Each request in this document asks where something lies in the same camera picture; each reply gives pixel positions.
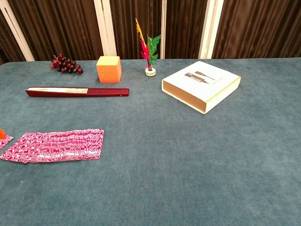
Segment pink patterned cloth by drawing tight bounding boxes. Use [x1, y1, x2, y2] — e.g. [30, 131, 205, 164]
[0, 128, 105, 164]

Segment colourful feather shuttlecock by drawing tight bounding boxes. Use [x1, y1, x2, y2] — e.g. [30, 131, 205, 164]
[135, 18, 162, 77]

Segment folded dark red fan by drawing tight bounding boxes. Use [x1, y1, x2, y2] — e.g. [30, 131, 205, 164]
[25, 87, 130, 98]

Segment blue felt table cover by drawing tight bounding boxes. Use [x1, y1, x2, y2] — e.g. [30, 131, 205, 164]
[0, 57, 301, 226]

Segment orange and yellow cube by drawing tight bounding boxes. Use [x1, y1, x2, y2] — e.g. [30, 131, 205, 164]
[96, 56, 122, 83]

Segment white square book box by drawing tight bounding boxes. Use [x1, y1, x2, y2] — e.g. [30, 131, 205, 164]
[161, 61, 241, 115]

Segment dark red grape bunch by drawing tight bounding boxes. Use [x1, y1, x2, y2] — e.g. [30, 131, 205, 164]
[49, 53, 84, 74]

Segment dark brown curtain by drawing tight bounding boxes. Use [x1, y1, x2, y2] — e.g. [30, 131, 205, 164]
[0, 0, 301, 65]

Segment thin white frame post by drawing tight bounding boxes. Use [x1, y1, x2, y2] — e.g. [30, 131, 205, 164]
[160, 0, 167, 59]

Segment white metal frame post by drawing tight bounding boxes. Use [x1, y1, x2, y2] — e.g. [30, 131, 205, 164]
[93, 0, 118, 62]
[198, 0, 224, 59]
[0, 0, 35, 62]

